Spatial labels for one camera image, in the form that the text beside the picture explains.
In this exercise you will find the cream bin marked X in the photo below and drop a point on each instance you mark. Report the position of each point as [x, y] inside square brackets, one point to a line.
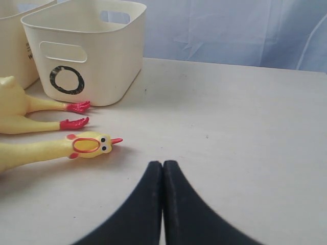
[16, 55]

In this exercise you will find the whole yellow rubber chicken front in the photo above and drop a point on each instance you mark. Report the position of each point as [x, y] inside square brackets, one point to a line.
[84, 145]

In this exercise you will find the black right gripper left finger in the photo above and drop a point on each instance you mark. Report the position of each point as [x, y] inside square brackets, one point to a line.
[138, 219]

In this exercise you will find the cream bin marked O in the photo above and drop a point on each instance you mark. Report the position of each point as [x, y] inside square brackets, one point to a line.
[87, 50]

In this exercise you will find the light blue backdrop curtain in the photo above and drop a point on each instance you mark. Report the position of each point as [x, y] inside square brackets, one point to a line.
[279, 34]

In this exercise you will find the whole yellow rubber chicken rear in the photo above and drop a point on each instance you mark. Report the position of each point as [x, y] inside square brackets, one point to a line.
[16, 104]

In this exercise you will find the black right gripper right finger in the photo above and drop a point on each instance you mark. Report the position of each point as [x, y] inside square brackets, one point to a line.
[187, 217]

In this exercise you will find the whole yellow rubber chicken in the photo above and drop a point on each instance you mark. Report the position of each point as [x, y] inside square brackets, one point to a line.
[84, 145]
[16, 104]

